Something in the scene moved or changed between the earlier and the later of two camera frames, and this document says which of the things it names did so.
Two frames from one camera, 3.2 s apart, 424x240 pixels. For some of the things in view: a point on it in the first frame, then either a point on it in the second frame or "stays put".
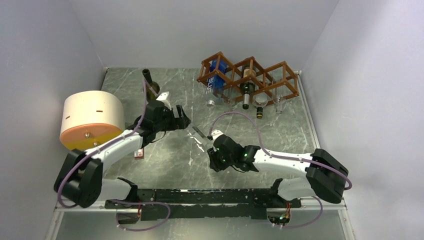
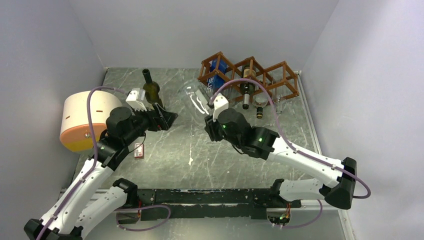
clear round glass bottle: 231,97 stays put
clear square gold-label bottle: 260,100 stays put
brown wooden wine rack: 248,79 stays put
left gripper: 179,123 → 160,119
